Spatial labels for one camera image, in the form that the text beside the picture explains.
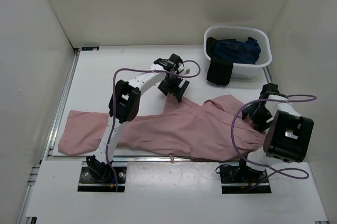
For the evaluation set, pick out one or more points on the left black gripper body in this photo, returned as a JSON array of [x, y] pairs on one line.
[[173, 83]]

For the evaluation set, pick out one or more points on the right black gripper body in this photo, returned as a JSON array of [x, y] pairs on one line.
[[260, 115]]

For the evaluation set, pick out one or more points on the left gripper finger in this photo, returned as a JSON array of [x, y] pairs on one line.
[[179, 92], [165, 88]]

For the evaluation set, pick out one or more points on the pink trousers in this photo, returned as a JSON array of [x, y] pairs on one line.
[[184, 129]]

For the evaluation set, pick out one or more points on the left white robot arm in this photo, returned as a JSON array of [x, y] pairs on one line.
[[124, 106]]

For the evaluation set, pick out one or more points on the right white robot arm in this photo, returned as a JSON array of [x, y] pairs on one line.
[[287, 134]]

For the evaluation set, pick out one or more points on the white plastic basket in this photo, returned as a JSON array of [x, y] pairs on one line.
[[240, 33]]

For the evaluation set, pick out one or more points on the black garment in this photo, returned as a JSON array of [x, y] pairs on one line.
[[221, 64]]

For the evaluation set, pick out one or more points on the dark blue garment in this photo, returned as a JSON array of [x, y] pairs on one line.
[[237, 52]]

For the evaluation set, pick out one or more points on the blue corner label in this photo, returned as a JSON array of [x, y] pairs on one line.
[[90, 48]]

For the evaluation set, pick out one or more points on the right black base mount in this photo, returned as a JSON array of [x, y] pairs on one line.
[[236, 180]]

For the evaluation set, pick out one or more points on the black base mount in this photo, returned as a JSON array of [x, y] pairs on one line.
[[236, 180], [88, 183]]

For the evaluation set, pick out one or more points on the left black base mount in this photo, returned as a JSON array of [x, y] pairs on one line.
[[88, 183]]

